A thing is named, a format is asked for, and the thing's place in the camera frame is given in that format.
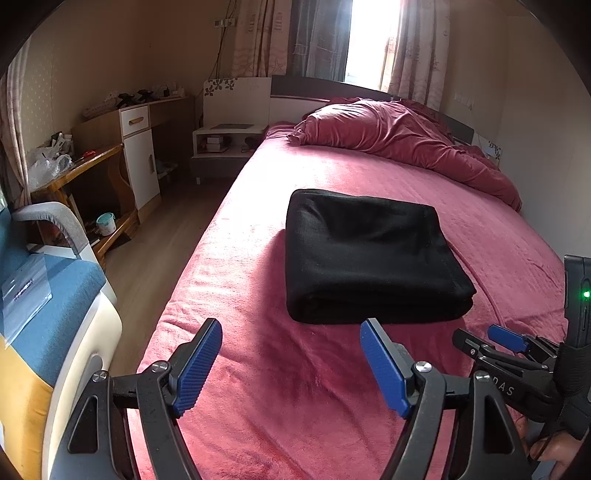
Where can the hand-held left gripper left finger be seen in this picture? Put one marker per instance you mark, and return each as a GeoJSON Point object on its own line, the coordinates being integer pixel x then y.
{"type": "Point", "coordinates": [198, 369]}

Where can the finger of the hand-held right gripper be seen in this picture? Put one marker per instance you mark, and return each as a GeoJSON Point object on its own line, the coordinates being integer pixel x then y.
{"type": "Point", "coordinates": [471, 346]}
{"type": "Point", "coordinates": [508, 336]}

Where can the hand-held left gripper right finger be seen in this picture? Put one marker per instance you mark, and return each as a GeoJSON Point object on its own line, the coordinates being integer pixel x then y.
{"type": "Point", "coordinates": [383, 369]}

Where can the black pants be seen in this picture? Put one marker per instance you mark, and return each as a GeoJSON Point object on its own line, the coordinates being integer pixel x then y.
{"type": "Point", "coordinates": [369, 249]}

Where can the person's right hand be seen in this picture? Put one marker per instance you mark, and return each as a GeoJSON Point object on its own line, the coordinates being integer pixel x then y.
{"type": "Point", "coordinates": [558, 452]}

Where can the pink bed blanket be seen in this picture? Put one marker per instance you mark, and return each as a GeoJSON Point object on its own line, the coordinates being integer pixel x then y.
{"type": "Point", "coordinates": [286, 406]}

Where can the blue and yellow sofa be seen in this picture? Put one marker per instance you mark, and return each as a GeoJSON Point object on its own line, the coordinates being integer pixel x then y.
{"type": "Point", "coordinates": [60, 295]}

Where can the teal cup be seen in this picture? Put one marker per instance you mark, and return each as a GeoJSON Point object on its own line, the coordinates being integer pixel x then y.
{"type": "Point", "coordinates": [106, 225]}

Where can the white flower-print panel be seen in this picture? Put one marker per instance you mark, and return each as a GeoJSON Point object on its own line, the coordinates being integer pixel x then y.
{"type": "Point", "coordinates": [491, 148]}

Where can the clear plastic sheet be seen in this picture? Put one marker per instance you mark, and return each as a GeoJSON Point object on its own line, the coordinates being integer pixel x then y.
{"type": "Point", "coordinates": [25, 295]}

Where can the white and wood cabinet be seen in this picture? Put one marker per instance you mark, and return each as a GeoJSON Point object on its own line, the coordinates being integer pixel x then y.
{"type": "Point", "coordinates": [138, 170]}

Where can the red duvet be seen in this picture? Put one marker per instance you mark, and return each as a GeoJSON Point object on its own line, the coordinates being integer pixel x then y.
{"type": "Point", "coordinates": [392, 129]}

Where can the wooden desk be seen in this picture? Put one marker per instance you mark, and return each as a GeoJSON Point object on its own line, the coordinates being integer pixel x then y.
{"type": "Point", "coordinates": [92, 161]}

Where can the clear plastic bag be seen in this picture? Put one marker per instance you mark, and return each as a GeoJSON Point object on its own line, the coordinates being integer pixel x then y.
{"type": "Point", "coordinates": [48, 168]}

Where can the white flower-print nightstand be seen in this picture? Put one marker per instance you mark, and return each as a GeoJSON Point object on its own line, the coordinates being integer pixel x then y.
{"type": "Point", "coordinates": [231, 101]}

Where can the beige power strip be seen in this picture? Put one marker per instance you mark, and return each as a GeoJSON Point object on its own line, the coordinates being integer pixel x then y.
{"type": "Point", "coordinates": [99, 109]}

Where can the beige patterned curtain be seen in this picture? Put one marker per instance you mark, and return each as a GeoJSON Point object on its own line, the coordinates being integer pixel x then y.
{"type": "Point", "coordinates": [258, 41]}
{"type": "Point", "coordinates": [415, 55]}

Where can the pink side curtain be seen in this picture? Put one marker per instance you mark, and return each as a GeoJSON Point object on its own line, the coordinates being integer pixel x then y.
{"type": "Point", "coordinates": [11, 138]}

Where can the grey curtain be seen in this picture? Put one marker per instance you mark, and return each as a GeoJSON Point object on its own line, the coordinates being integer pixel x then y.
{"type": "Point", "coordinates": [318, 41]}

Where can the wall socket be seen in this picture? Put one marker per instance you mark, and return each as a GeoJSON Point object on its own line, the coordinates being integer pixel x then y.
{"type": "Point", "coordinates": [464, 101]}

